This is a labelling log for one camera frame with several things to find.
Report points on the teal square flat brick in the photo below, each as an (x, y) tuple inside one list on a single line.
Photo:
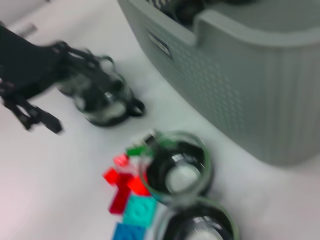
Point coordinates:
[(140, 211)]

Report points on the grey-green perforated storage bin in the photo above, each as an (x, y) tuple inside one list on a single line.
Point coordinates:
[(225, 75)]

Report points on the red sloped toy brick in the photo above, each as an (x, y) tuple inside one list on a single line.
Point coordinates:
[(138, 186)]

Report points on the dark red flat brick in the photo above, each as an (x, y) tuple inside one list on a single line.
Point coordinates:
[(120, 197)]

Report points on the blue square flat brick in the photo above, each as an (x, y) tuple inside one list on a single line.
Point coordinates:
[(130, 232)]

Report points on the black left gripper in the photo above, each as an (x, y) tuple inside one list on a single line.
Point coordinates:
[(25, 62)]

